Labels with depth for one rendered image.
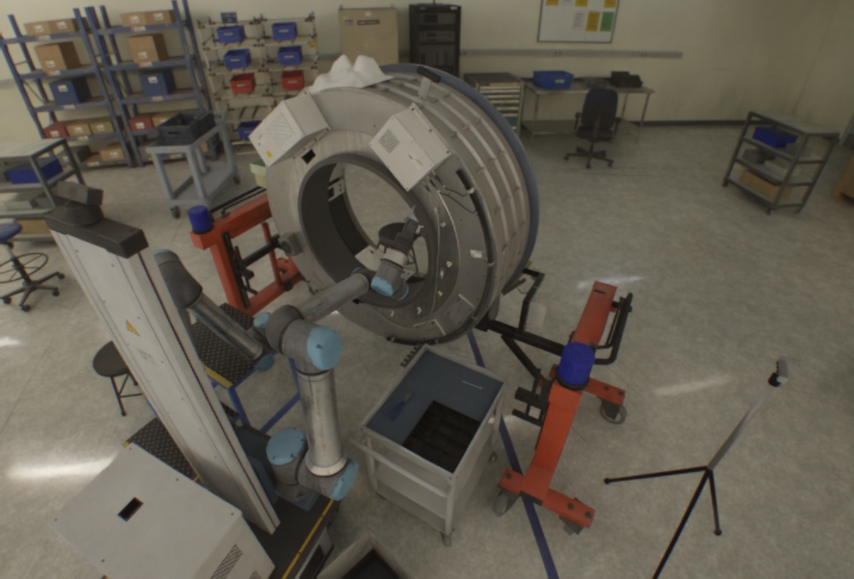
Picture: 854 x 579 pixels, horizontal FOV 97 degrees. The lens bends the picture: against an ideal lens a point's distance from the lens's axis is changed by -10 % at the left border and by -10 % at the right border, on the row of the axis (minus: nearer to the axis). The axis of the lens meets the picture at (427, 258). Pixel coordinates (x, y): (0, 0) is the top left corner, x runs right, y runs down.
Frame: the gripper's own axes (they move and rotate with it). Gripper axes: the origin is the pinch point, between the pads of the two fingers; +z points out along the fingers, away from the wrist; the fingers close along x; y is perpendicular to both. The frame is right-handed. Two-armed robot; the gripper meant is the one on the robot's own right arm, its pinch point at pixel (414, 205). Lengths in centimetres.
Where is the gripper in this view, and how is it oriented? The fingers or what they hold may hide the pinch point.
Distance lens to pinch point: 169.5
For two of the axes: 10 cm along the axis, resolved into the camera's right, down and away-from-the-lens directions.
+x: 2.5, -1.2, -9.6
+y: 8.8, 4.4, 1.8
